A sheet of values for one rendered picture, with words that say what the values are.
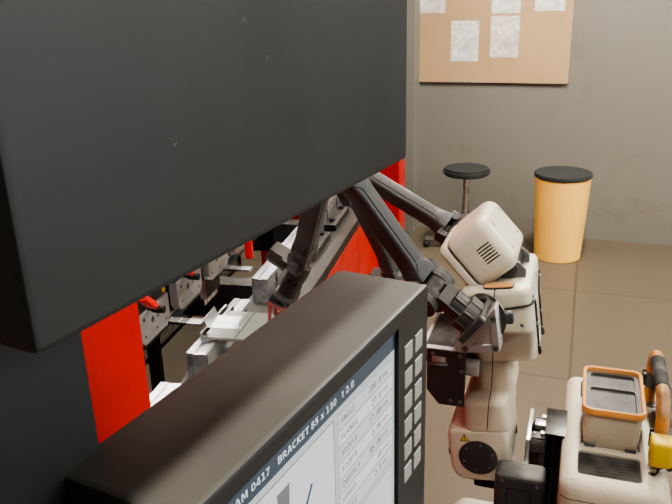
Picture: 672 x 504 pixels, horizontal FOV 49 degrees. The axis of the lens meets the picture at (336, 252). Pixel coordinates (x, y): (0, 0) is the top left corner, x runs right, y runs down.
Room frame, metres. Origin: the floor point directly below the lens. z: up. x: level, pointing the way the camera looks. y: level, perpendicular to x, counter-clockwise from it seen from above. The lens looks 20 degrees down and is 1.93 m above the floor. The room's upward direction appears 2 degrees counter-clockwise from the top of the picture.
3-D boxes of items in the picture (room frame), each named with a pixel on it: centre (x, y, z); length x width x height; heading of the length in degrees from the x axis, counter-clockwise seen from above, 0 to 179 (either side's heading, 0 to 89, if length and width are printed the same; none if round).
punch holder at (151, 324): (1.55, 0.46, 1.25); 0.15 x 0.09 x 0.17; 167
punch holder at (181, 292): (1.75, 0.42, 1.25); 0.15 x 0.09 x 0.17; 167
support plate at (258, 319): (1.93, 0.23, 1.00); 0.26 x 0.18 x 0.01; 77
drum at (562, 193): (5.08, -1.64, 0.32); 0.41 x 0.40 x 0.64; 161
